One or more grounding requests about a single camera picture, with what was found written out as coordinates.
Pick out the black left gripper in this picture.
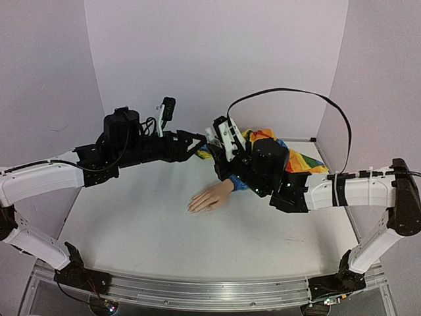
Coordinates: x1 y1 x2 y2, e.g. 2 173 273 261
117 129 209 169

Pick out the clear nail polish bottle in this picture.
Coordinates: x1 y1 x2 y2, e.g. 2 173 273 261
205 127 220 147

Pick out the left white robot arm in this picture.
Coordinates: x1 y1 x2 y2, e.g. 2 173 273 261
1 106 206 295

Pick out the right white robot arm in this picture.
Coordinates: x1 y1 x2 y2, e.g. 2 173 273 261
207 138 420 304

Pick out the mannequin hand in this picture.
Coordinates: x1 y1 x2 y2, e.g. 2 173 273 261
187 179 234 213

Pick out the colourful rainbow jacket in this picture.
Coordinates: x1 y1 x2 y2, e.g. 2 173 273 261
195 128 329 191

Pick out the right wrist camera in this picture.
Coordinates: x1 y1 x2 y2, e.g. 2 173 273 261
214 116 246 162

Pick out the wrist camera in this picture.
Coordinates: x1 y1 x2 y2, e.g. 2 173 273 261
155 97 176 137
214 116 246 162

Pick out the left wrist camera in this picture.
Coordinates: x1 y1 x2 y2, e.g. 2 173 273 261
155 97 176 137

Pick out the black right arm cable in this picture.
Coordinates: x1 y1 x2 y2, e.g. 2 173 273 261
226 88 353 174

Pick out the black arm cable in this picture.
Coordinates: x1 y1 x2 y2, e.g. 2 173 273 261
52 266 96 305
226 88 353 174

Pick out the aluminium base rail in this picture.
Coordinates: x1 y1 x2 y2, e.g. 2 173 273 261
18 261 395 315

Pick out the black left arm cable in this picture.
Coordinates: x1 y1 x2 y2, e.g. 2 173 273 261
52 266 96 305

